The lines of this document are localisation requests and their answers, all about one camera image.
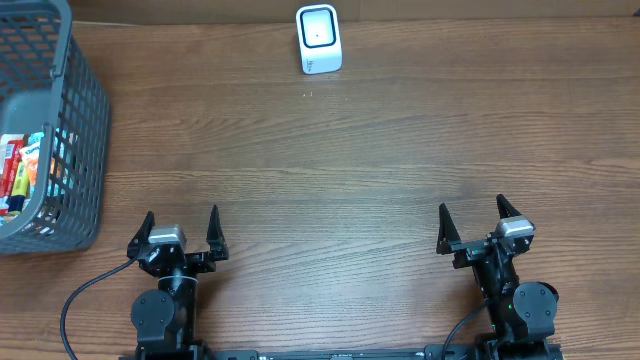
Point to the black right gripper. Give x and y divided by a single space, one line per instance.
449 242

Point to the white barcode scanner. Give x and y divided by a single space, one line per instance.
319 39

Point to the red snack stick packet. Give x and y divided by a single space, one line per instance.
8 144

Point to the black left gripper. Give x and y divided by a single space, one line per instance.
205 260

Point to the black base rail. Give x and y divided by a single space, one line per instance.
429 352

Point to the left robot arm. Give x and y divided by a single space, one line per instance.
165 317

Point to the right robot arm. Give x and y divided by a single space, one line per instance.
521 313

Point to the teal Kleenex tissue pack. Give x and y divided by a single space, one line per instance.
30 158

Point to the grey plastic mesh basket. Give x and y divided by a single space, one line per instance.
48 86

